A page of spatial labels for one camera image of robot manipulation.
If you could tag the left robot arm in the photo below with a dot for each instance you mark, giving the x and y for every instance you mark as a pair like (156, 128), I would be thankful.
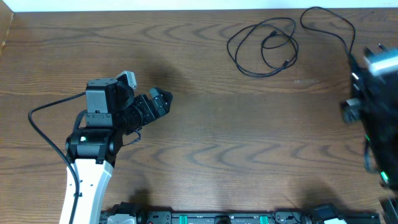
(113, 111)

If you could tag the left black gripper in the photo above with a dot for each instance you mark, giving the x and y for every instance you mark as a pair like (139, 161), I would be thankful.
(152, 114)

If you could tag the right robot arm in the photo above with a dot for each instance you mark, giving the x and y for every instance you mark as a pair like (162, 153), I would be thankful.
(373, 102)

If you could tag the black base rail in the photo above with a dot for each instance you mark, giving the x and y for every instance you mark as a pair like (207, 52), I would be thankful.
(322, 214)

